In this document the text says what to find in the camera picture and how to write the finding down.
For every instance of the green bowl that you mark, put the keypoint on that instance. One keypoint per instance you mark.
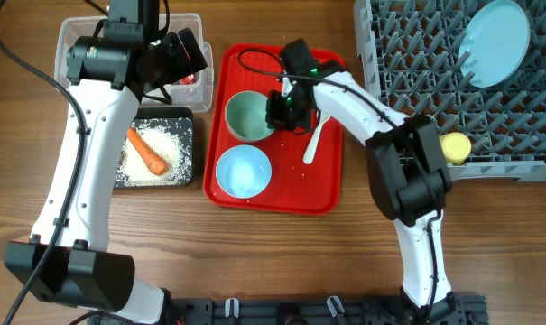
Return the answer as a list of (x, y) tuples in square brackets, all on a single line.
[(245, 115)]

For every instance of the black plastic tray bin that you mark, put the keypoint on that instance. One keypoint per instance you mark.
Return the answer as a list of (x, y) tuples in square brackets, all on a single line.
[(182, 117)]

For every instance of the white plastic spoon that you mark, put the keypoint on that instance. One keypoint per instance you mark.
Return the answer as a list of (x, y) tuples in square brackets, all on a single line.
[(311, 149)]

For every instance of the clear plastic bin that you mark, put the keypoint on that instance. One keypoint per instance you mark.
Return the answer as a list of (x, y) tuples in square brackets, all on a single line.
[(197, 96)]

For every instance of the yellow plastic cup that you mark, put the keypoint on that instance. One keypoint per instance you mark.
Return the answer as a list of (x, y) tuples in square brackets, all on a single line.
[(456, 147)]

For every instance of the white rice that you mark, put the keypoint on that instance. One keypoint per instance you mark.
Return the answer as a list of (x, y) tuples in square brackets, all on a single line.
[(169, 149)]

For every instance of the red snack wrapper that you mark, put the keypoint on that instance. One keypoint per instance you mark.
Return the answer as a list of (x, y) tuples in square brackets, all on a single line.
[(191, 78)]

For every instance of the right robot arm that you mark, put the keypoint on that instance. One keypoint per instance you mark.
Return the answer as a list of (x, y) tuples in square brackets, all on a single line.
[(407, 170)]

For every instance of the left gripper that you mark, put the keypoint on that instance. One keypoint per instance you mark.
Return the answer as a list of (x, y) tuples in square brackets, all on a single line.
[(181, 65)]

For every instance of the orange carrot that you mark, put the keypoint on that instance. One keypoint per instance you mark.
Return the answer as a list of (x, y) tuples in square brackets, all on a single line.
[(154, 163)]

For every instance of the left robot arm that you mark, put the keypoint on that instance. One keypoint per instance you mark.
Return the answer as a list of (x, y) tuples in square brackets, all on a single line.
[(66, 259)]

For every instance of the light blue plate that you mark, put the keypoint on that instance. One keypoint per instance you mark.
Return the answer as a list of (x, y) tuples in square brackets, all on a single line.
[(495, 43)]

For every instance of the red serving tray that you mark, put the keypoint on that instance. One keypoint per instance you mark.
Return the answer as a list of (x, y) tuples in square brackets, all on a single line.
[(295, 187)]

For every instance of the light blue bowl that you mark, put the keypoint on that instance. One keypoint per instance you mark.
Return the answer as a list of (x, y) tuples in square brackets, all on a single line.
[(243, 171)]

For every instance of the grey dishwasher rack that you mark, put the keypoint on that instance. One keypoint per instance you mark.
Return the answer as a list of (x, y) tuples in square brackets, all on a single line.
[(411, 61)]

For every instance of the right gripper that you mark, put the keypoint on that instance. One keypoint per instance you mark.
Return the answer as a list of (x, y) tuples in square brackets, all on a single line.
[(275, 116)]

